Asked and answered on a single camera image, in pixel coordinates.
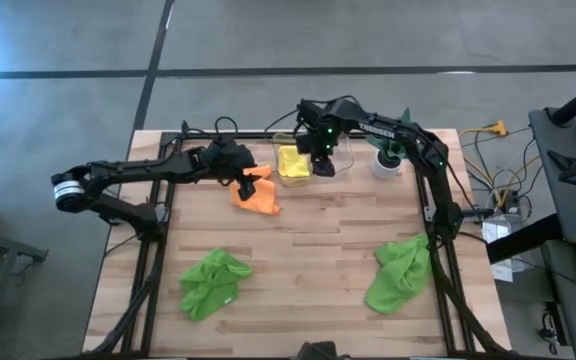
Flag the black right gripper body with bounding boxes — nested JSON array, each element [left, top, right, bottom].
[[294, 99, 343, 162]]

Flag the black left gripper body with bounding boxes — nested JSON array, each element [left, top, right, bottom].
[[201, 138, 258, 185]]

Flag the orange microfiber towel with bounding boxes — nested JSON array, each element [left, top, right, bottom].
[[229, 164, 282, 218]]

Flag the yellow microfiber towel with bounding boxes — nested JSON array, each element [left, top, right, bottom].
[[277, 144, 313, 180]]

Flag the green cloth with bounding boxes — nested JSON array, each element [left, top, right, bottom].
[[178, 247, 255, 323]]

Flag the green microfiber towel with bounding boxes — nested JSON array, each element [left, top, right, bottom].
[[364, 231, 432, 316]]

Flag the clear plastic bin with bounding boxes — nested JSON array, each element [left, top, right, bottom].
[[271, 130, 355, 189]]

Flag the green succulent plant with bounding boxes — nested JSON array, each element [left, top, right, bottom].
[[366, 106, 415, 162]]

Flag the black floor beam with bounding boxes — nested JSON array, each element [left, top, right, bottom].
[[484, 213, 565, 265]]

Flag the grey side desk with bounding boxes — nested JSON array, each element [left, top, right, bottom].
[[527, 106, 576, 247]]

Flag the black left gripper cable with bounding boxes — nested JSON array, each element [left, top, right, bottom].
[[214, 115, 240, 147]]

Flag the black aluminium table frame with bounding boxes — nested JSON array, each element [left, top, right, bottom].
[[87, 119, 515, 359]]

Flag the yellow extension cord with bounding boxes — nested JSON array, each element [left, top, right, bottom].
[[457, 119, 510, 147]]

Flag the black table-level camera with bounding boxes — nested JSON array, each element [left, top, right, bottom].
[[295, 340, 342, 360]]

